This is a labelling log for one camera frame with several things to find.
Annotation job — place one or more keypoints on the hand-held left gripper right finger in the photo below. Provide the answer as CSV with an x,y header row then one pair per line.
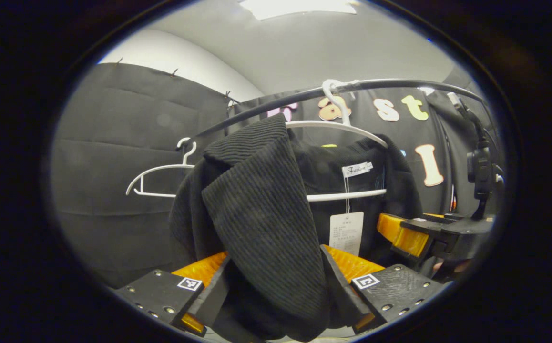
x,y
347,295

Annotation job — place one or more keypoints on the black clothes rack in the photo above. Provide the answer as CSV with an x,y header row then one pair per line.
x,y
266,105

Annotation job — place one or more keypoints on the black backdrop cloth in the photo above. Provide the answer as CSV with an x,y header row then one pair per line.
x,y
114,143

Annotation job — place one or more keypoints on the black knit jacket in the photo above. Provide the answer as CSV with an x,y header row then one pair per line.
x,y
257,205

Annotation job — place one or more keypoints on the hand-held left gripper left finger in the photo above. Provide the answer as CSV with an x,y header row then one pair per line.
x,y
211,297

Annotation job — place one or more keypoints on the white plastic hanger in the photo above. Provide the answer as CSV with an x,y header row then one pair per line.
x,y
157,194
342,196

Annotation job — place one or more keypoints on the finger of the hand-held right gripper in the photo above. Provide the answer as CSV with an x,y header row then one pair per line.
x,y
402,236

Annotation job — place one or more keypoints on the ceiling light panel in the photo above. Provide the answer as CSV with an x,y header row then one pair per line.
x,y
300,7

